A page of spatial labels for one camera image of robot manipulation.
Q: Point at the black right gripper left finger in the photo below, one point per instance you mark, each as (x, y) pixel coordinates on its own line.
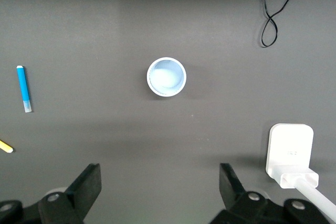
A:
(78, 195)

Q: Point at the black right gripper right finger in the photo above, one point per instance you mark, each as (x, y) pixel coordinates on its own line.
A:
(236, 203)

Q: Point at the blue marker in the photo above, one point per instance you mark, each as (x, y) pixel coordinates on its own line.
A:
(23, 85)

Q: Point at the white power adapter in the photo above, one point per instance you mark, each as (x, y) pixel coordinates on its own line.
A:
(290, 142)

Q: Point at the yellow marker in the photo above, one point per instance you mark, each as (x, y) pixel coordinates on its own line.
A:
(5, 146)

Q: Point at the translucent blue plastic cup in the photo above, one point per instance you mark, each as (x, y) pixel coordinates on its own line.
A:
(166, 77)

